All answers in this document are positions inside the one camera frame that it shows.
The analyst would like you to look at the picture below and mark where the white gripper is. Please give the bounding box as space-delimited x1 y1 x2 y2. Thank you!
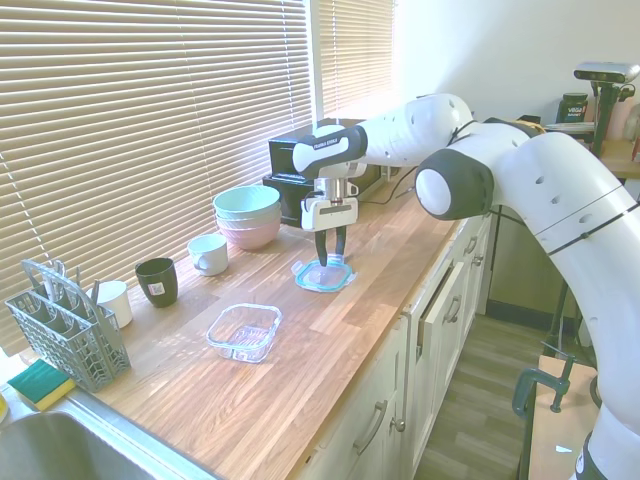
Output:
301 196 360 268

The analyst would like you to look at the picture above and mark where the clear lid with teal seal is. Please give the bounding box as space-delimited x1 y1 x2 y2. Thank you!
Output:
290 252 361 294

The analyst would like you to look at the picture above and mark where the clear glass food container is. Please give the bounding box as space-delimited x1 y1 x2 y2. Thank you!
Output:
206 302 285 365

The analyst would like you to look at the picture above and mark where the pink bowl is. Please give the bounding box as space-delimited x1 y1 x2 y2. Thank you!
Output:
216 218 283 252

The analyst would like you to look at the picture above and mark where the teal bowl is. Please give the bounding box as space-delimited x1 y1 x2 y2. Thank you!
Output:
214 205 283 232
212 185 282 222

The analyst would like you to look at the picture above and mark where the black countertop appliance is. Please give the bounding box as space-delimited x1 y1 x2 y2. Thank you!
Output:
263 118 387 231

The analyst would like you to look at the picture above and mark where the white kitchen cabinet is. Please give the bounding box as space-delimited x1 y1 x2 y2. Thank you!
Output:
299 209 495 480

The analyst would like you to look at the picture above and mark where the black cup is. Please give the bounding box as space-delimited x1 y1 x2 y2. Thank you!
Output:
134 257 180 309

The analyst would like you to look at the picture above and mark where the beige window blind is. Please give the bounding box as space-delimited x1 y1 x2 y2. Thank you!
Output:
0 0 314 354
317 0 396 120

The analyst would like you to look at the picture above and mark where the white cup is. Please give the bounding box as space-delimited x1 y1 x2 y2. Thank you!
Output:
91 280 134 330

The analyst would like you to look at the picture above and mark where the dark green clamp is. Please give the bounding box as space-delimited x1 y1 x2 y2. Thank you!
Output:
513 342 575 421

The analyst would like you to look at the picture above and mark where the grey plastic cutlery basket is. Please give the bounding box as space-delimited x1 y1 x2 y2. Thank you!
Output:
4 258 133 393

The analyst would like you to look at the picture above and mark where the black Vega tub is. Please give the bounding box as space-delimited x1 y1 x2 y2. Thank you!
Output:
558 92 592 125

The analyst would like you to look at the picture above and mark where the wooden robot mounting board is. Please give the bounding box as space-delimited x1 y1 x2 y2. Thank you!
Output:
522 352 601 480

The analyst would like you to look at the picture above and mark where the green and yellow sponge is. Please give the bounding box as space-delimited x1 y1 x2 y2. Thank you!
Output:
6 358 78 413

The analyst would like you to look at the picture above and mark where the stainless steel sink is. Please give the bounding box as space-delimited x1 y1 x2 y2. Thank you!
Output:
0 384 221 480

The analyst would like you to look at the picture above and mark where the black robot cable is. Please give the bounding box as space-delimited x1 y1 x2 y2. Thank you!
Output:
357 168 419 207

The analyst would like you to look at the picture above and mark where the white handled mug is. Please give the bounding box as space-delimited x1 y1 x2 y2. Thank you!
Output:
187 233 230 278

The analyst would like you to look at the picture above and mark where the grey stereo camera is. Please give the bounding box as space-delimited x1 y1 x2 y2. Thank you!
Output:
573 61 640 83

